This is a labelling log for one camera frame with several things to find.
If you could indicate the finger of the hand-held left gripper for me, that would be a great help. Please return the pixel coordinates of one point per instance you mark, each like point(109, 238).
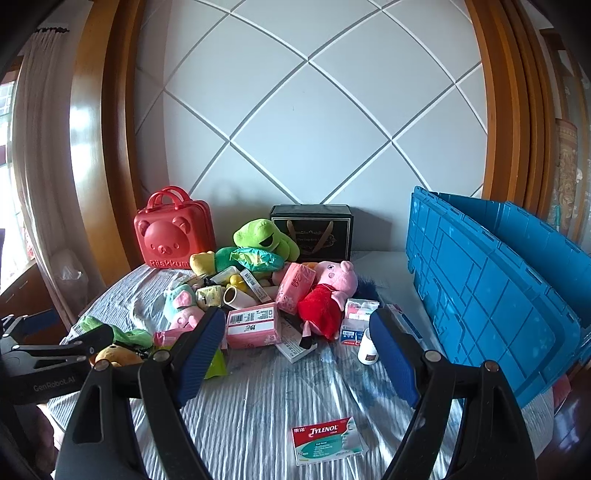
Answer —
point(90, 336)

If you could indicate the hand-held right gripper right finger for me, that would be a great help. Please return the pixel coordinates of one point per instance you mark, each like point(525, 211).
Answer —
point(392, 362)

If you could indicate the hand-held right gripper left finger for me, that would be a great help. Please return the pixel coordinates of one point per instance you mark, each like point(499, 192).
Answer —
point(203, 353)

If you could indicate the white paper roll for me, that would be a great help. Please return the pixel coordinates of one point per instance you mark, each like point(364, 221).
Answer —
point(238, 297)

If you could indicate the white blue medicine box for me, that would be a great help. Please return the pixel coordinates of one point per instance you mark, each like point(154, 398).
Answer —
point(295, 349)

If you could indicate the pink flowered tissue pack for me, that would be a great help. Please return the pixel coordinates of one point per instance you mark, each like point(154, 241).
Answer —
point(293, 286)

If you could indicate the blue plastic storage crate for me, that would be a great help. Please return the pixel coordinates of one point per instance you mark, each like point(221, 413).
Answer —
point(489, 286)

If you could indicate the white medicine bottle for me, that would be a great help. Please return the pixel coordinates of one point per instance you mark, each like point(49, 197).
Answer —
point(367, 350)

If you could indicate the brown bear plush toy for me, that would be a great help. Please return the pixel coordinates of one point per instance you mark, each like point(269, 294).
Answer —
point(115, 356)

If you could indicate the pink wipes pack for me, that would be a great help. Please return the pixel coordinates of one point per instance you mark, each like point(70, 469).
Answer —
point(167, 338)

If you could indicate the flat white red box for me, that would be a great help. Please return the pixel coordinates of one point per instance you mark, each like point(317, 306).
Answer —
point(406, 323)

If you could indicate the small white red medicine box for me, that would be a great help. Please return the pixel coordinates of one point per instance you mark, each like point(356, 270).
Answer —
point(353, 333)

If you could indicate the teal and pink plush toy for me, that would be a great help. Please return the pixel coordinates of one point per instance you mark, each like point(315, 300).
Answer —
point(182, 304)

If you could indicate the pink barcode box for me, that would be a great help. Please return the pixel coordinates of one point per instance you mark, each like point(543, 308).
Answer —
point(254, 337)

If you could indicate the small yellow tissue packet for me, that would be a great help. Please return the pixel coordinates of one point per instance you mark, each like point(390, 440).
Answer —
point(210, 296)

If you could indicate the small clear pink packet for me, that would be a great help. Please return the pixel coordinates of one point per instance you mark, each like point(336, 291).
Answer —
point(362, 308)

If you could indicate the grey striped bed sheet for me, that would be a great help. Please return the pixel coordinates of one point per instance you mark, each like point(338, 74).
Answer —
point(258, 406)

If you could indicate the white tissue packet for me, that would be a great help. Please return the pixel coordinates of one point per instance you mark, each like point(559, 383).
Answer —
point(221, 277)

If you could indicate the blue feather duster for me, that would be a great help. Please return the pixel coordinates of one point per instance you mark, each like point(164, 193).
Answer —
point(369, 287)

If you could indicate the yellow rubber duck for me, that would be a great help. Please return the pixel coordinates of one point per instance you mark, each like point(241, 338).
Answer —
point(238, 281)

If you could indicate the long white orange box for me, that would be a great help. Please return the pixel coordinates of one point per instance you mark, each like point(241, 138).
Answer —
point(255, 285)

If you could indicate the yellow and green plush toy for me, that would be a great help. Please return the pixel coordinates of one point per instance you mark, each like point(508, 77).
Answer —
point(203, 263)

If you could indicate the pink pig plush red dress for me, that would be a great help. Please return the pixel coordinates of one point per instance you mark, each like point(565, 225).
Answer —
point(323, 304)

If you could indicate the red green medicine box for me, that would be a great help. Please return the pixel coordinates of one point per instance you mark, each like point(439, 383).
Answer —
point(328, 441)

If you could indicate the pale pink plush toy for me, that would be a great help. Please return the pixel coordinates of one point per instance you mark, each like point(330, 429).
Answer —
point(279, 278)

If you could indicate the teal green wipes pack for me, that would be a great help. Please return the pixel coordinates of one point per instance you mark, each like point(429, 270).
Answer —
point(256, 259)

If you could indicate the red bear suitcase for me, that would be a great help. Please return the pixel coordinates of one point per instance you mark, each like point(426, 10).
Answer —
point(171, 235)

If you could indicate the green frog plush toy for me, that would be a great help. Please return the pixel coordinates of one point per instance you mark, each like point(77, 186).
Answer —
point(258, 233)

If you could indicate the black gift box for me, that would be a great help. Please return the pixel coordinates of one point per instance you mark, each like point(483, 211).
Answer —
point(323, 221)

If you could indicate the window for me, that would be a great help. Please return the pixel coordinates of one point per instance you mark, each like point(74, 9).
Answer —
point(9, 184)

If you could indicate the white curtain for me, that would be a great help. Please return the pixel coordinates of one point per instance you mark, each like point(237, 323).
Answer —
point(41, 161)

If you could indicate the wooden frame post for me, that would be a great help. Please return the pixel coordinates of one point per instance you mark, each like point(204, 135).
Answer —
point(106, 138)
point(508, 115)

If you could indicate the patterned wall hanging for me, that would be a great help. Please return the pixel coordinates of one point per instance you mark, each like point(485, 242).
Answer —
point(567, 170)

